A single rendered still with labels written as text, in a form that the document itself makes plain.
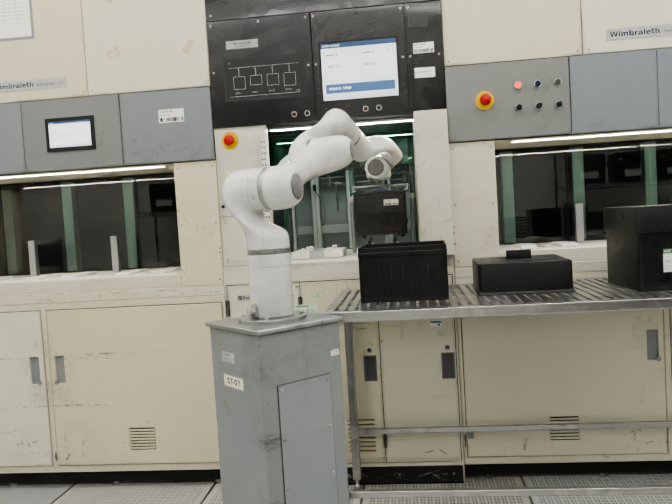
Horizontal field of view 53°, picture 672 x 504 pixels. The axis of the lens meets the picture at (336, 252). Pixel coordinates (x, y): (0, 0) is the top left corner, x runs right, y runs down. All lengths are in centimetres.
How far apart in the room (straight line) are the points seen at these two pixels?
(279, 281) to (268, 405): 33
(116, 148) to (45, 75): 41
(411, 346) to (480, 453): 48
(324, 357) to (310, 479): 33
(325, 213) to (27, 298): 145
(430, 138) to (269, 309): 99
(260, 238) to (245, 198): 12
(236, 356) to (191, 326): 88
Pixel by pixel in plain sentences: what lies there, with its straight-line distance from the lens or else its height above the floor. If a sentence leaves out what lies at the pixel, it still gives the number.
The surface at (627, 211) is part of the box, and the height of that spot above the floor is 100.
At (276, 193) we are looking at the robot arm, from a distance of 180.
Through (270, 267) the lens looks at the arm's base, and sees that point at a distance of 183.
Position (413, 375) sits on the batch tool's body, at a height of 42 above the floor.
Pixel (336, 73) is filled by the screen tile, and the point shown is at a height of 157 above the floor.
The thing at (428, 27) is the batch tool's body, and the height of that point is 171.
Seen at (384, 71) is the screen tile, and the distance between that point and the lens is 259.
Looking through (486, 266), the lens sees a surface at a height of 85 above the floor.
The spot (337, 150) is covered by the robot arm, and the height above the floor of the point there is 124.
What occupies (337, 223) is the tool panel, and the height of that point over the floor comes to 100.
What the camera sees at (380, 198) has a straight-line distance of 277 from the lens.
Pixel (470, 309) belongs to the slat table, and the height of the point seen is 75.
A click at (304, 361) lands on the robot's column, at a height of 66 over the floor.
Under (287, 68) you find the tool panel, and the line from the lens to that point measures 263.
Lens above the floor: 104
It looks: 3 degrees down
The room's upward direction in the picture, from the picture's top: 3 degrees counter-clockwise
